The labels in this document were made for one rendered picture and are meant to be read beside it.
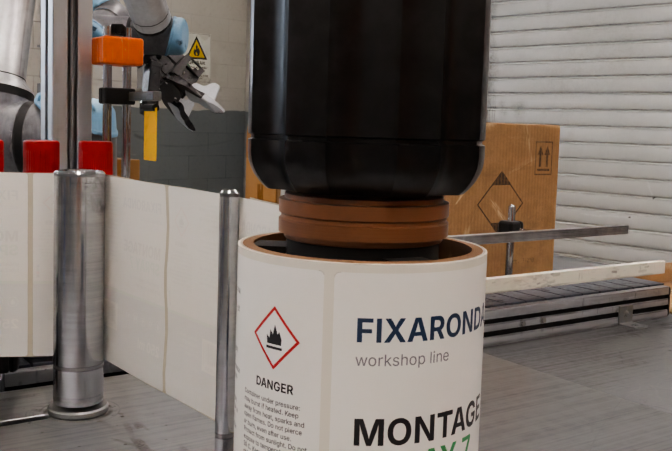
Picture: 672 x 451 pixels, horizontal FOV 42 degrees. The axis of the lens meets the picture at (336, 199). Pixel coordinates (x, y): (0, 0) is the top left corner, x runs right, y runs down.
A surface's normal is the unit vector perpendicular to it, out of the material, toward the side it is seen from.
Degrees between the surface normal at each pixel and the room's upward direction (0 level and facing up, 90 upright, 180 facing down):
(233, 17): 90
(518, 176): 90
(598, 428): 0
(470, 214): 90
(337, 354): 90
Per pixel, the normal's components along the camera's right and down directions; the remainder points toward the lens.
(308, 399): -0.40, 0.07
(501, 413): 0.03, -1.00
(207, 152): 0.70, 0.08
